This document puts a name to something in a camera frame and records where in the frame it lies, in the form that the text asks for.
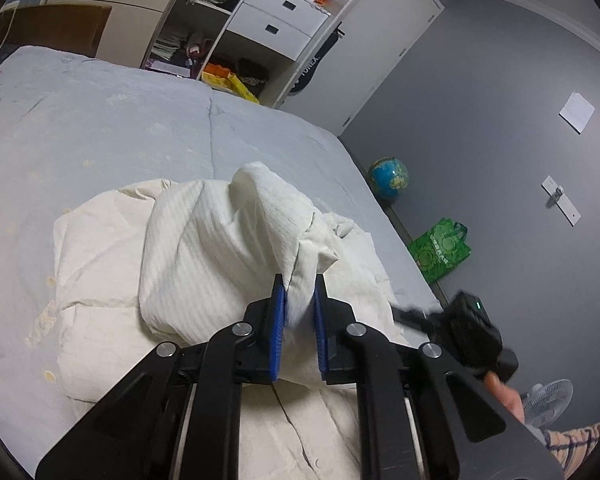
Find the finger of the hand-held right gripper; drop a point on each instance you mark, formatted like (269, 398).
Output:
(415, 317)

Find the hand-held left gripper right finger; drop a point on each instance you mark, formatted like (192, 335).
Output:
(320, 330)

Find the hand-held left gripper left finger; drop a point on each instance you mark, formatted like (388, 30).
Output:
(278, 330)

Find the white hooded coat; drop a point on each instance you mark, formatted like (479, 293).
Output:
(200, 260)

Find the person's right hand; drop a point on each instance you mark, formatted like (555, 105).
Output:
(510, 400)

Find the green shopping bag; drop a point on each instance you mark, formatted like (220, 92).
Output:
(437, 252)

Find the white standing fan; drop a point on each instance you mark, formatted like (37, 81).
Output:
(550, 407)

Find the blue globe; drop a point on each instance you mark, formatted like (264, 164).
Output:
(387, 180)

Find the person's plaid clothing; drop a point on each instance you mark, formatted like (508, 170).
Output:
(575, 447)

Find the bed with grey sheet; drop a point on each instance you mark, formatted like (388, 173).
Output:
(130, 130)

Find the yellow box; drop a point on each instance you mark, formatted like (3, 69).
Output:
(232, 82)

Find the black racket bag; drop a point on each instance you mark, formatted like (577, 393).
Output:
(312, 67)

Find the white door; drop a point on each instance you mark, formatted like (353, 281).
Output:
(380, 35)

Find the stack of books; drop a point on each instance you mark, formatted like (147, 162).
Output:
(166, 47)

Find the white drawer unit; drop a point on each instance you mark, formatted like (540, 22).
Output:
(270, 20)

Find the white open shelf unit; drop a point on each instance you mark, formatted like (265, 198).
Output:
(220, 25)

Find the brown wooden headboard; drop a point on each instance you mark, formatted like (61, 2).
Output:
(55, 27)

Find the white wall plate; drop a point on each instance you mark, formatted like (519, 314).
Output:
(560, 199)

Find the white paper on wall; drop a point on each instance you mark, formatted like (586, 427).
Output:
(576, 112)

